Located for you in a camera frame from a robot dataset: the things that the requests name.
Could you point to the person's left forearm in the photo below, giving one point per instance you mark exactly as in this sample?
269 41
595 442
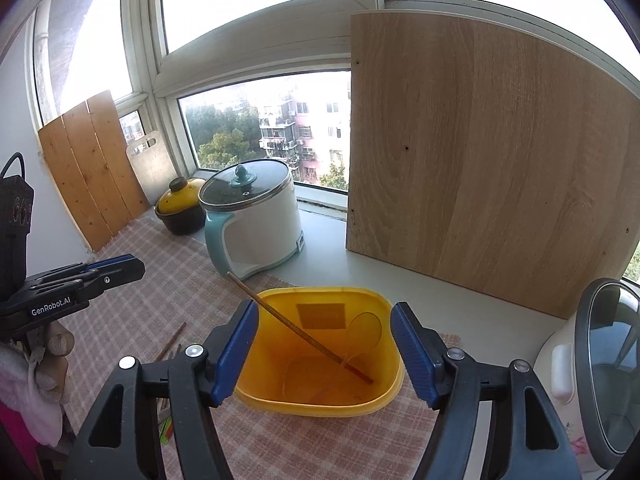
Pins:
25 385

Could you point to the pink clothing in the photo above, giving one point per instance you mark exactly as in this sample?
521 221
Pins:
15 445

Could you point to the large light wooden board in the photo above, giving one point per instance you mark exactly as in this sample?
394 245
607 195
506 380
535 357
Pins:
475 160

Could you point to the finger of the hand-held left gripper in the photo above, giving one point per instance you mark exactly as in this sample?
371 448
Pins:
125 272
112 261

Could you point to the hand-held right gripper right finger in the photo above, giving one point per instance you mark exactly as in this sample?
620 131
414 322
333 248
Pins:
414 357

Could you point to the yellow plastic container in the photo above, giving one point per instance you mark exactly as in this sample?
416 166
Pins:
320 400

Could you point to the white rice cooker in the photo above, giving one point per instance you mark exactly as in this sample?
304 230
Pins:
565 360

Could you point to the green plastic spoon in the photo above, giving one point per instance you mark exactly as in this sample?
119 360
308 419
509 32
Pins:
164 436

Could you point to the white teal electric pot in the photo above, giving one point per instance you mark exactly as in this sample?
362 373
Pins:
260 225

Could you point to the pine plank board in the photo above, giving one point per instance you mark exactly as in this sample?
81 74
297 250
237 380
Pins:
90 170

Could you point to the black clay pot yellow lid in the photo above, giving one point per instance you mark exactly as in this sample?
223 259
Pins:
177 205

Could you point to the small pale cutting board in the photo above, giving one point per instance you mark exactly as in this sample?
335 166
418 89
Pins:
152 170

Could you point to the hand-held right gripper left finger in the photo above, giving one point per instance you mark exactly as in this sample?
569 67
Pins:
234 357

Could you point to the pink plaid tablecloth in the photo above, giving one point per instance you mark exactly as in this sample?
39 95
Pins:
150 270

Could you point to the wooden chopstick red end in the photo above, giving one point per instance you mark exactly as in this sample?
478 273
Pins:
172 340

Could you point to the clear plastic spoon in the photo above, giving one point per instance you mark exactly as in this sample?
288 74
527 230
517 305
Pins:
364 330

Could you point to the person's left hand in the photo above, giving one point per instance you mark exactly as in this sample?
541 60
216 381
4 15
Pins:
57 342

